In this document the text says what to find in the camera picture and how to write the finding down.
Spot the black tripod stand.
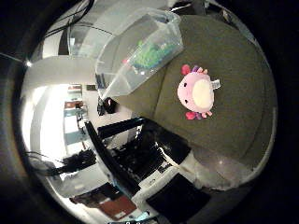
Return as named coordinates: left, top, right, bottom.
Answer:
left=26, top=148, right=98, bottom=177

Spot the red-brown floor board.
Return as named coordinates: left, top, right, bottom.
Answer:
left=98, top=195, right=138, bottom=220

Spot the white translucent bin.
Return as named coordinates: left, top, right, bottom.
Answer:
left=59, top=166, right=108, bottom=197

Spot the black cable bundle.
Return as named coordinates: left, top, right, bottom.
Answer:
left=43, top=0, right=96, bottom=40

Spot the green and pink plush toy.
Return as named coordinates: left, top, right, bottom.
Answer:
left=123, top=39, right=179, bottom=75

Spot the clear plastic container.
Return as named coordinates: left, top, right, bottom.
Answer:
left=94, top=7, right=185, bottom=101

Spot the olive green table mat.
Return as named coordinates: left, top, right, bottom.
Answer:
left=114, top=14, right=278, bottom=161

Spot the black metal equipment rack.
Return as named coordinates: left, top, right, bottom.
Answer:
left=83, top=117, right=192, bottom=195

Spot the pink axolotl plush toy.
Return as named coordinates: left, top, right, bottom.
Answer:
left=177, top=63, right=222, bottom=121

